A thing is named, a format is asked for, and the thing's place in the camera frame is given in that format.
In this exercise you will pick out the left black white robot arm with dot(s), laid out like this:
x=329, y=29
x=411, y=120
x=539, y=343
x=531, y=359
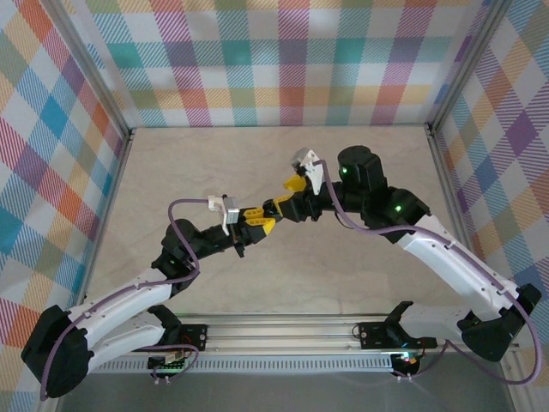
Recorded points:
x=56, y=360

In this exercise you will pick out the controller board green lights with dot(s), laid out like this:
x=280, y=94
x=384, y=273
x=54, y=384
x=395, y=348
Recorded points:
x=167, y=364

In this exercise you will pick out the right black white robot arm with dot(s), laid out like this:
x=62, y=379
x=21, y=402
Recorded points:
x=493, y=339

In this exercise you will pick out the controller board orange part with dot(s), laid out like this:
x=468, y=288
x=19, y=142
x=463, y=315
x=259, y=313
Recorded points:
x=406, y=359

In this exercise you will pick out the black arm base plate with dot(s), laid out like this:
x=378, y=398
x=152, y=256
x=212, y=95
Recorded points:
x=197, y=337
x=373, y=335

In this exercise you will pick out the aluminium frame post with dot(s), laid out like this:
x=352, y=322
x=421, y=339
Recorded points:
x=467, y=68
x=94, y=73

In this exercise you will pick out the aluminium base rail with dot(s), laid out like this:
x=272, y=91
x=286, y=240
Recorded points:
x=279, y=332

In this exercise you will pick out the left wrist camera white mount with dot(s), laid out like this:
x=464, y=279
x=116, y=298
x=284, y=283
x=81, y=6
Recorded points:
x=233, y=214

